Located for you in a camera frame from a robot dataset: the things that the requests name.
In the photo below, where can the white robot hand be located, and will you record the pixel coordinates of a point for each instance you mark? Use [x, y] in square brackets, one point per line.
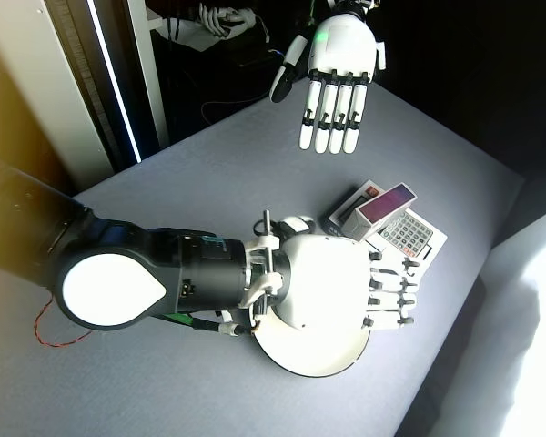
[327, 282]
[343, 45]

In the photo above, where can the small maroon-topped box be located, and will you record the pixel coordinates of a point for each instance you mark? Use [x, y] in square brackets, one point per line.
[382, 209]

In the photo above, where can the white plate with leaf print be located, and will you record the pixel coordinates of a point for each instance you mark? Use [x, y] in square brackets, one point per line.
[314, 359]

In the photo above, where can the white calculator box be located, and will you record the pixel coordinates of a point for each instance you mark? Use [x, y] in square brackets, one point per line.
[409, 232]

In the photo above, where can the spare white robot hand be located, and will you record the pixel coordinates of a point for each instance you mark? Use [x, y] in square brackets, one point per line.
[223, 20]

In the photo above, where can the white sheet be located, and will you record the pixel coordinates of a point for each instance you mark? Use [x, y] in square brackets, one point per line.
[191, 36]

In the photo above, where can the grey table cloth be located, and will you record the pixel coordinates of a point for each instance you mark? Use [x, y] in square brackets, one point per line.
[118, 387]

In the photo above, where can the white cabinet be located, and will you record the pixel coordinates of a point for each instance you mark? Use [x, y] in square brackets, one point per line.
[36, 68]

